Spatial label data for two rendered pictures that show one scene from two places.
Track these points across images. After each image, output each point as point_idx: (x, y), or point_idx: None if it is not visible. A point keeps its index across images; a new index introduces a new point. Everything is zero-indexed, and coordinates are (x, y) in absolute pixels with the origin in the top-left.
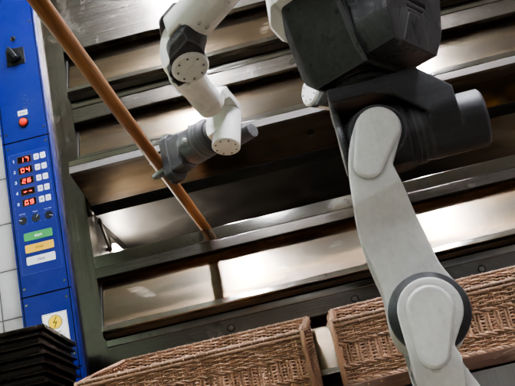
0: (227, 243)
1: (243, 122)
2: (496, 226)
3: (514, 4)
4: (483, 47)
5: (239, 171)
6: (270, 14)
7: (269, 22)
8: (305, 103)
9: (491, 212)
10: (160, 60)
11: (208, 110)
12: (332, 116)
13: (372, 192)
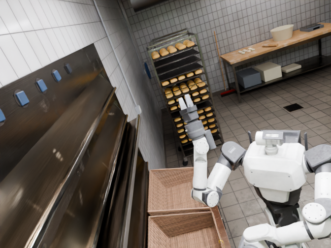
0: None
1: (124, 234)
2: (140, 207)
3: (106, 112)
4: (110, 135)
5: None
6: (302, 184)
7: (295, 187)
8: (212, 206)
9: (135, 203)
10: (17, 232)
11: None
12: (292, 211)
13: None
